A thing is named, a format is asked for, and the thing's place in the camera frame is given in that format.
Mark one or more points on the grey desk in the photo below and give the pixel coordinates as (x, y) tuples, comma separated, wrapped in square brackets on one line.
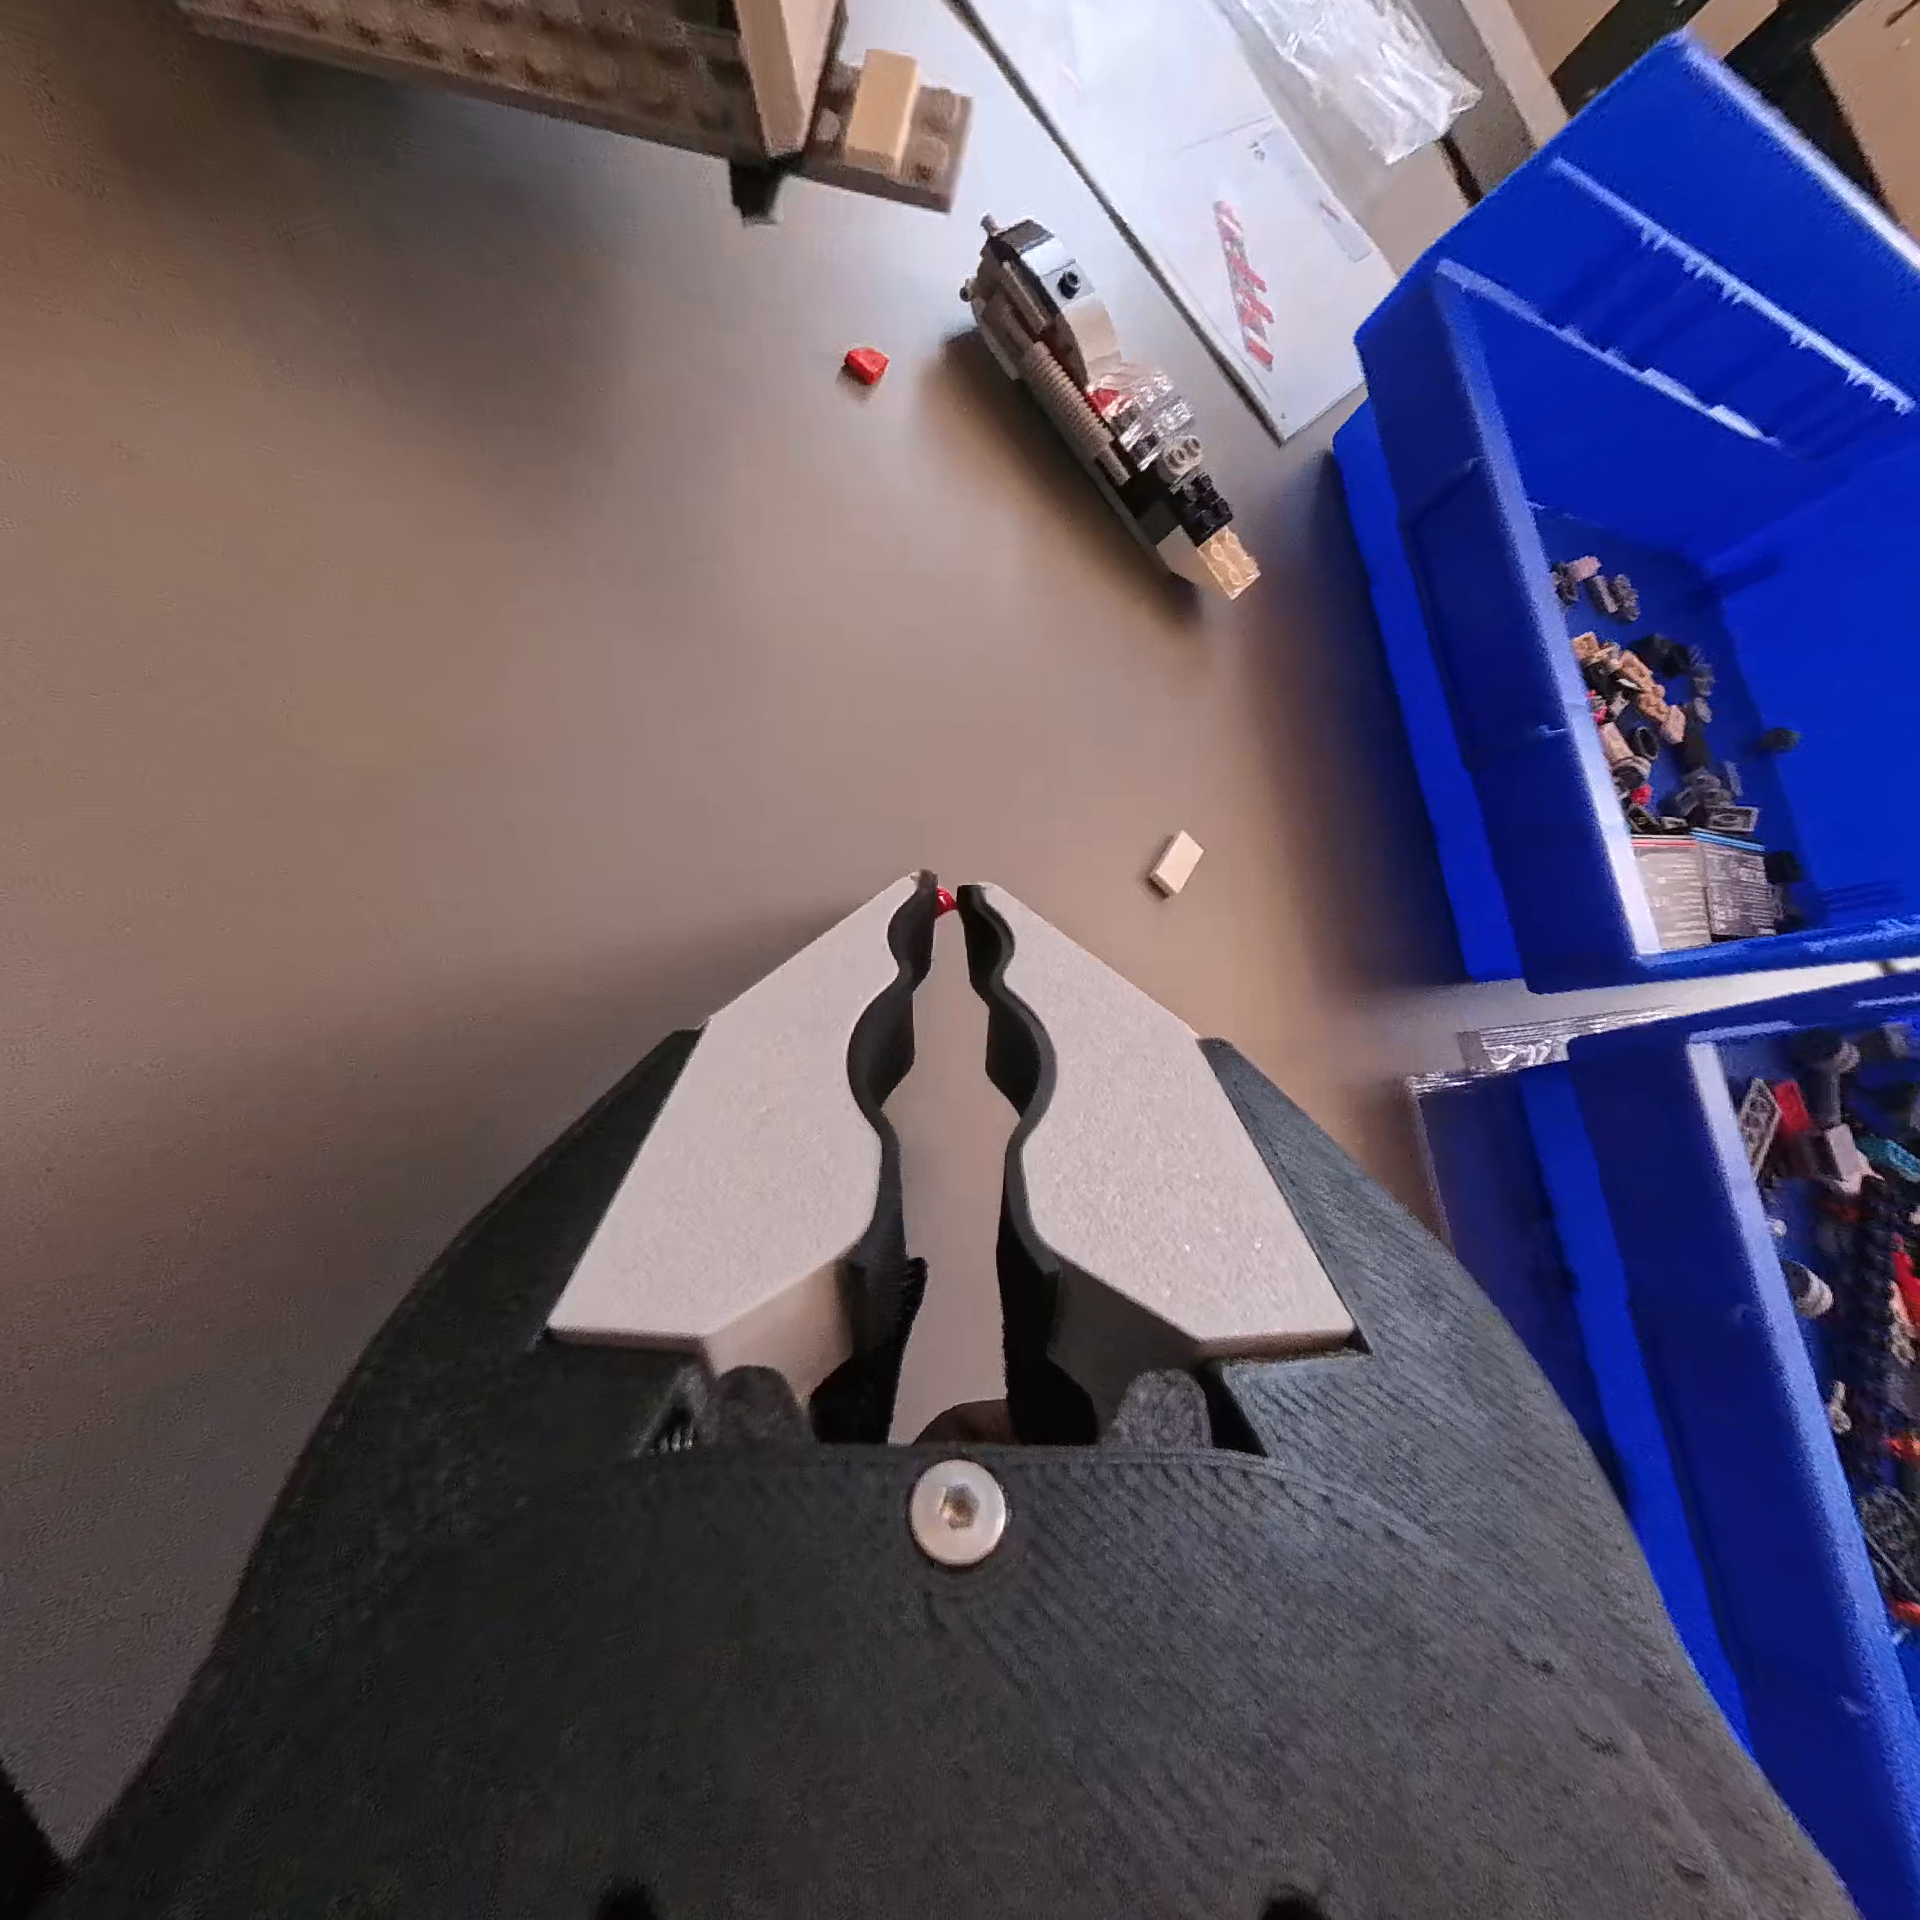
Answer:
[(451, 676)]

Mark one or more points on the blue plastic bin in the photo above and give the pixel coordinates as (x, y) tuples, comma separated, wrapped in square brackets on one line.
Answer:
[(1500, 452), (1651, 1350)]

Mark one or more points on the black white brick vehicle model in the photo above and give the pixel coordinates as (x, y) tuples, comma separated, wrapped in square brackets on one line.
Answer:
[(1079, 389)]

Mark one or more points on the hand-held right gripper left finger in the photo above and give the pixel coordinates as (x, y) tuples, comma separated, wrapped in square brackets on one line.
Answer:
[(735, 1186)]

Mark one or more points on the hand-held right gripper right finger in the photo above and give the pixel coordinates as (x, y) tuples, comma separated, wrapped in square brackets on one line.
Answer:
[(1171, 1202)]

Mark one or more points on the long grey studded plate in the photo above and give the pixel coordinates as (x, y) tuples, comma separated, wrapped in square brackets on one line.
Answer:
[(523, 68)]

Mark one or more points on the white tile brick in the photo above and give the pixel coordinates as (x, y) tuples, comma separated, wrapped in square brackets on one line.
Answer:
[(885, 102), (1177, 868)]

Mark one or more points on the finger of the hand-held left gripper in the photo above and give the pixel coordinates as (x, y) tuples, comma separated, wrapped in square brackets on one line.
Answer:
[(787, 76), (754, 194)]

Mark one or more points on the clear plastic bag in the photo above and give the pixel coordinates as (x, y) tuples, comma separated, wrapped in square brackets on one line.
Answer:
[(1349, 60)]

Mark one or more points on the brick instruction booklet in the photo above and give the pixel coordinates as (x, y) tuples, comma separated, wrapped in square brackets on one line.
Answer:
[(1171, 181)]

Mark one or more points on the pile of mixed colourful bricks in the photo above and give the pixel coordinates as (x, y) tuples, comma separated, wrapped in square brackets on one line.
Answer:
[(1860, 1202)]

